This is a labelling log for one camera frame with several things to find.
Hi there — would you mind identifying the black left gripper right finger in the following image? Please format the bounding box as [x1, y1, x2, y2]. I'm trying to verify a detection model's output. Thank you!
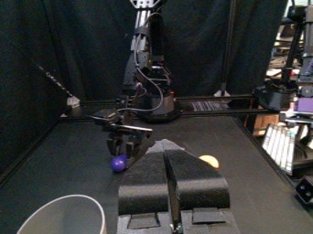
[164, 143, 243, 234]

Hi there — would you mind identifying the orange toy fruit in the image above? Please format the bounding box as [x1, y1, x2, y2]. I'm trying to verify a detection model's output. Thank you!
[198, 154, 221, 169]

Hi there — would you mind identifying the thin diagonal rod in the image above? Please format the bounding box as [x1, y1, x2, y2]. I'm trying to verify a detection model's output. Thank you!
[37, 64, 77, 98]

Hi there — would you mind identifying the black cloth curtain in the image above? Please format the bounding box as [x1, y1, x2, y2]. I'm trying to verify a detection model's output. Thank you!
[0, 0, 289, 172]

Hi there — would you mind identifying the purple toy eggplant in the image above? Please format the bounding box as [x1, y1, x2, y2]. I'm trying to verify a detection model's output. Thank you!
[110, 153, 130, 174]

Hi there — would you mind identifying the grey bowl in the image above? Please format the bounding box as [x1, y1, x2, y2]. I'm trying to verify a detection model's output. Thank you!
[16, 194, 109, 234]

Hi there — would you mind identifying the white slatted rack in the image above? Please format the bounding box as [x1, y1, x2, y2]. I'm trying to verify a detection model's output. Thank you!
[263, 122, 299, 176]

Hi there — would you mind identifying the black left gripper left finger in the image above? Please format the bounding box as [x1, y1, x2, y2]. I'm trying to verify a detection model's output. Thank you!
[117, 138, 174, 234]

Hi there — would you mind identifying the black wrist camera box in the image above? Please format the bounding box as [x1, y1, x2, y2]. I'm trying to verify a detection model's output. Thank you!
[93, 108, 122, 126]

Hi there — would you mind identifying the brown wooden box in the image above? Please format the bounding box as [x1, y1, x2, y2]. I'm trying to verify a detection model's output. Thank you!
[251, 113, 281, 137]

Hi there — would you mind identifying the black vertical frame post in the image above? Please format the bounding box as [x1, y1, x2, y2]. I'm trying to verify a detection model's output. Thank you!
[220, 0, 239, 92]

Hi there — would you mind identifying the black ribbed plate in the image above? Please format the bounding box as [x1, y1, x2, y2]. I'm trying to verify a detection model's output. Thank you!
[189, 100, 226, 112]

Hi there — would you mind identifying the purple block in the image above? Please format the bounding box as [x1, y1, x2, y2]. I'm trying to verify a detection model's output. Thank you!
[295, 96, 313, 113]

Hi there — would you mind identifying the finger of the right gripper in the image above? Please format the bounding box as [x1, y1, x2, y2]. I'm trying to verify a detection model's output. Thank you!
[106, 138, 125, 157]
[125, 140, 145, 161]

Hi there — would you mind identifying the white corner bracket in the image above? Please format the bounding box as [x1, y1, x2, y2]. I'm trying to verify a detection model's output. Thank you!
[66, 95, 82, 109]

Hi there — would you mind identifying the small black box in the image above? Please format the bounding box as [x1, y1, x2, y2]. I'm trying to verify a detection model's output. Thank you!
[293, 175, 313, 205]

